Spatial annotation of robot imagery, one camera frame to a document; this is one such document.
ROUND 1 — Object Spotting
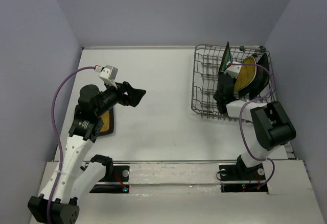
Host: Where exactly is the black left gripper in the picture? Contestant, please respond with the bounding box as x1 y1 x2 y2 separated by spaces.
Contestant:
96 79 146 117

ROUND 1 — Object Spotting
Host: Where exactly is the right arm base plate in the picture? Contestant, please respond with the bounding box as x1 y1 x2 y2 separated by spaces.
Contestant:
216 164 268 193

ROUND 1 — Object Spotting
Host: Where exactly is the grey wire dish rack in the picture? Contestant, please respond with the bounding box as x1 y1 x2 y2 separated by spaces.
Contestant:
191 44 273 121

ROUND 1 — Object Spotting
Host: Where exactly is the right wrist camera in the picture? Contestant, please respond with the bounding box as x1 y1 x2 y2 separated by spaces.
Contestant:
223 62 242 79

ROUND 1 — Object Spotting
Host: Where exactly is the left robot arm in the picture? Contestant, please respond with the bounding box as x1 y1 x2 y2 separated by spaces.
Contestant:
28 82 146 223

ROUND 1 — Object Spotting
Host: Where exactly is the black plate with green centre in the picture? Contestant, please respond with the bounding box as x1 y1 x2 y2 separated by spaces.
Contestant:
219 42 232 73

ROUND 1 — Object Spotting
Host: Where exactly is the green yellow woven-pattern plate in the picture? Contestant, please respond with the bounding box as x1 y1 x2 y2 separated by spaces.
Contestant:
234 56 257 92

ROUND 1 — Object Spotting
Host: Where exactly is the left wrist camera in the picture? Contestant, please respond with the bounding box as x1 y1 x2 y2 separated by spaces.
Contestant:
99 65 118 88

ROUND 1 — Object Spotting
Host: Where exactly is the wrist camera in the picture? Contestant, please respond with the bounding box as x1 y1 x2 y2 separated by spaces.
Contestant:
223 62 242 79
99 65 118 88

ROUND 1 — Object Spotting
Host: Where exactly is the black floral square plate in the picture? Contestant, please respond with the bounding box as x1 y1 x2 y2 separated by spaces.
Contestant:
249 53 270 99

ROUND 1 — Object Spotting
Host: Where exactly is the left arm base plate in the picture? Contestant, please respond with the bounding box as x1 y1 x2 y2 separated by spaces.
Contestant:
90 165 130 194

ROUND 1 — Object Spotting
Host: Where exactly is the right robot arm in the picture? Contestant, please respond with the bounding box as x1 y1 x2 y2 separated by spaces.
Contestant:
214 74 296 179

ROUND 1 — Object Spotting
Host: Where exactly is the black plate with yellow centre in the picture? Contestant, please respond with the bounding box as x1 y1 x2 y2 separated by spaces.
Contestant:
74 106 115 137

